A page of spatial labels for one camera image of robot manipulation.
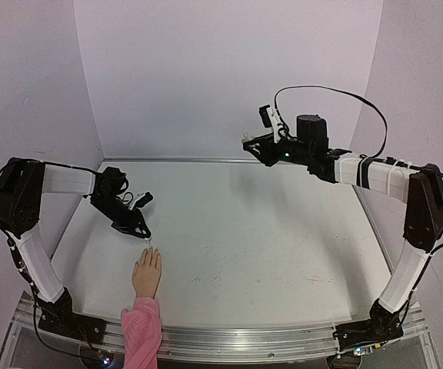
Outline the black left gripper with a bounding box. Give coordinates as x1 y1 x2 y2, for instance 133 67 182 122
92 195 152 238

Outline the clear nail polish bottle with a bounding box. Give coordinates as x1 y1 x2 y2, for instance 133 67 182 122
241 133 255 144

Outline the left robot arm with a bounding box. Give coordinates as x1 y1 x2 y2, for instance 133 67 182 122
0 158 154 344

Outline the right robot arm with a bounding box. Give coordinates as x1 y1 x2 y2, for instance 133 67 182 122
241 113 443 351

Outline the mannequin hand with nails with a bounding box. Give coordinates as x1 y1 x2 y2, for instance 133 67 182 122
132 247 162 298

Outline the pink sleeve cloth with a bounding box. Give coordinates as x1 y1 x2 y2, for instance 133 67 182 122
121 298 162 369

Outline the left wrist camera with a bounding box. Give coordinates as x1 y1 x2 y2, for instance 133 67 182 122
127 192 154 210

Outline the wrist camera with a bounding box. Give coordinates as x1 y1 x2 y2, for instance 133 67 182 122
258 105 287 144
127 192 154 210

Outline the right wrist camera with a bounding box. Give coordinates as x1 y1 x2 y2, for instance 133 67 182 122
258 105 287 144

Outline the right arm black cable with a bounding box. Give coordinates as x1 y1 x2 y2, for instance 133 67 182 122
273 85 443 254

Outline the aluminium front frame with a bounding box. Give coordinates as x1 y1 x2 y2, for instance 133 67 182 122
0 294 439 368

